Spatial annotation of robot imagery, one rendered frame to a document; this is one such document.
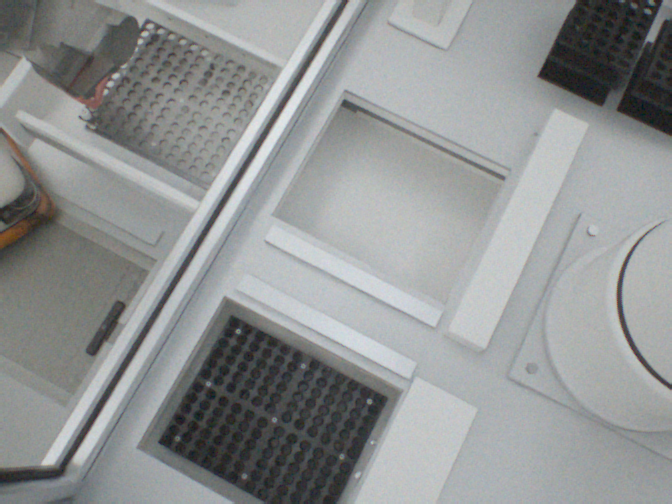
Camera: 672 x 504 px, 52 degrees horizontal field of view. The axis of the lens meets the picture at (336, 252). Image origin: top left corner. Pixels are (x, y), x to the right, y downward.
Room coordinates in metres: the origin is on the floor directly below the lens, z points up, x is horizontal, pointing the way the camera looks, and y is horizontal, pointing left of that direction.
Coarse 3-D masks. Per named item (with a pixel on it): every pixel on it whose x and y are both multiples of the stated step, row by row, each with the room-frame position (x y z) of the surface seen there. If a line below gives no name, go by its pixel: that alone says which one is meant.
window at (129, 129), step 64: (0, 0) 0.19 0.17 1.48; (64, 0) 0.22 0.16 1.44; (128, 0) 0.25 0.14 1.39; (192, 0) 0.30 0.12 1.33; (256, 0) 0.38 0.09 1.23; (320, 0) 0.49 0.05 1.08; (0, 64) 0.17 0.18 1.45; (64, 64) 0.20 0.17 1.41; (128, 64) 0.23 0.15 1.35; (192, 64) 0.29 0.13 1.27; (256, 64) 0.36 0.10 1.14; (0, 128) 0.15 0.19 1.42; (64, 128) 0.18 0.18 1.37; (128, 128) 0.21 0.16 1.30; (192, 128) 0.26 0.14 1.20; (256, 128) 0.35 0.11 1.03; (0, 192) 0.12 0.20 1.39; (64, 192) 0.15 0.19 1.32; (128, 192) 0.18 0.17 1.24; (192, 192) 0.24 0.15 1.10; (0, 256) 0.10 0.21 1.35; (64, 256) 0.12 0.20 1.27; (128, 256) 0.15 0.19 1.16; (0, 320) 0.06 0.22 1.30; (64, 320) 0.08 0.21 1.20; (128, 320) 0.11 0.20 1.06; (0, 384) 0.02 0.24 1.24; (64, 384) 0.03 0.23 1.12; (0, 448) -0.03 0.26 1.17; (64, 448) -0.03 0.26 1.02
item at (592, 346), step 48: (576, 240) 0.27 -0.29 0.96; (624, 240) 0.23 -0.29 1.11; (576, 288) 0.19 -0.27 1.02; (624, 288) 0.17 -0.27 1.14; (528, 336) 0.15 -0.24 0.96; (576, 336) 0.14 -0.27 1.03; (624, 336) 0.13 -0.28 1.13; (528, 384) 0.09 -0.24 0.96; (576, 384) 0.09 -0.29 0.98; (624, 384) 0.09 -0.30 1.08; (624, 432) 0.05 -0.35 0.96
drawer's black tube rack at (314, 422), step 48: (240, 336) 0.13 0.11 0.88; (240, 384) 0.06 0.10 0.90; (288, 384) 0.07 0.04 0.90; (336, 384) 0.08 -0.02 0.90; (192, 432) 0.00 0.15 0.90; (240, 432) 0.01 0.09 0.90; (288, 432) 0.01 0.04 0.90; (336, 432) 0.02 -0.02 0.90; (240, 480) -0.05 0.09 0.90; (288, 480) -0.04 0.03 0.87; (336, 480) -0.04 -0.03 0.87
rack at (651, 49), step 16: (656, 48) 0.52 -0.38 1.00; (640, 64) 0.53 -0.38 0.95; (656, 64) 0.50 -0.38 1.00; (640, 80) 0.48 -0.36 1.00; (656, 80) 0.46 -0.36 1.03; (624, 96) 0.48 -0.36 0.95; (640, 96) 0.46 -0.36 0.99; (656, 96) 0.46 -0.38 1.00; (624, 112) 0.46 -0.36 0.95; (640, 112) 0.46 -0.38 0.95; (656, 112) 0.46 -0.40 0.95; (656, 128) 0.44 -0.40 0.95
